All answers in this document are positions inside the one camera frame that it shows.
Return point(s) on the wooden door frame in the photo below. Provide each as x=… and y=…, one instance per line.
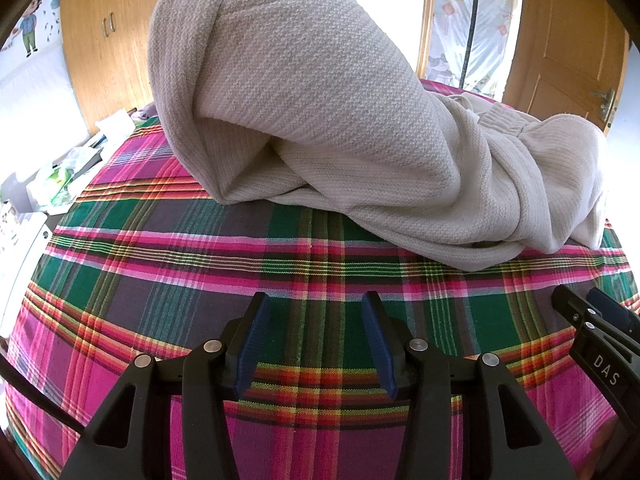
x=425, y=20

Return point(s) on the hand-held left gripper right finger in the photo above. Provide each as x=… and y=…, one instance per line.
x=377, y=342

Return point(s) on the cartoon wall sticker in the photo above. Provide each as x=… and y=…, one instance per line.
x=30, y=25

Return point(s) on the black curtain strip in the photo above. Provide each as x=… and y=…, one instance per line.
x=472, y=20

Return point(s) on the transparent plastic door curtain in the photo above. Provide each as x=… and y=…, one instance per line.
x=495, y=25

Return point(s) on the green packet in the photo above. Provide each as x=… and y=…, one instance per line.
x=57, y=181

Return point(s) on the metal door lock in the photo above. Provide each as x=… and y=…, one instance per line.
x=606, y=102

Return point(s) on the white cabinet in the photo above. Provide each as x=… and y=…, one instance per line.
x=25, y=260

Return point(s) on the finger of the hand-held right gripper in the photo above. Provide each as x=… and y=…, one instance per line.
x=610, y=310
x=567, y=305

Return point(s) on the wooden wardrobe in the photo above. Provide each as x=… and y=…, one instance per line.
x=100, y=75

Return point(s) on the pink green plaid bedsheet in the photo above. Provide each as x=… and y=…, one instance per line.
x=150, y=285

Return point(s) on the wooden door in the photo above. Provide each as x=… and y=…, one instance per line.
x=560, y=35

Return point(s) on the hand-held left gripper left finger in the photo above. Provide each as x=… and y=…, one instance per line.
x=252, y=342

